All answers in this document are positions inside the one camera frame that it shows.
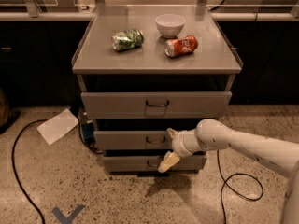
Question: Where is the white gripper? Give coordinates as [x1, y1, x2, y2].
[158, 128, 201, 173]

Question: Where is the grey drawer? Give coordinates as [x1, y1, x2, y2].
[103, 155, 206, 173]
[81, 91, 232, 119]
[93, 131, 172, 150]

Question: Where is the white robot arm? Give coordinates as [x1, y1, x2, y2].
[158, 119, 299, 224]

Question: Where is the grey top drawer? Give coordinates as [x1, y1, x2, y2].
[81, 91, 232, 119]

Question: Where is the grey bottom drawer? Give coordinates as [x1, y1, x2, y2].
[103, 155, 206, 173]

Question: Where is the grey drawer cabinet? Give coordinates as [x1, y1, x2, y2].
[70, 4, 244, 175]

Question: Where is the blue power box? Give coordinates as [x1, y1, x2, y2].
[81, 120, 94, 144]

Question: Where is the red soda can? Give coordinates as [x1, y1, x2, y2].
[164, 35, 198, 58]

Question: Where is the green soda can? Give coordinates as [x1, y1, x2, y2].
[111, 29, 144, 52]

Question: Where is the white paper sheet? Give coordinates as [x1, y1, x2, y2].
[37, 109, 78, 145]

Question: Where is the white bowl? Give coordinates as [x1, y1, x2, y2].
[155, 14, 185, 38]

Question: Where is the blue tape marker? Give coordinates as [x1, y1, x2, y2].
[51, 203, 86, 224]

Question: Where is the brown bag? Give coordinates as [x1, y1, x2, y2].
[0, 88, 12, 127]

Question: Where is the black cable right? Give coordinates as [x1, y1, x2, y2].
[216, 150, 264, 224]

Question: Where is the black cable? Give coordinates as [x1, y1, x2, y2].
[216, 150, 264, 224]
[10, 119, 49, 224]

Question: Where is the black cable left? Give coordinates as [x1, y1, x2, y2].
[10, 119, 49, 224]

